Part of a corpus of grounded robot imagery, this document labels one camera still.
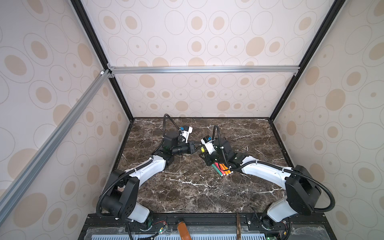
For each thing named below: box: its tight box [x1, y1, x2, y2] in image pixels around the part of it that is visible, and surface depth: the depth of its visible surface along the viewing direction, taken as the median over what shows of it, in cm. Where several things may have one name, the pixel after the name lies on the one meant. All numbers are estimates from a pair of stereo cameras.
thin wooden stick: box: [237, 212, 241, 240], surface depth 74 cm
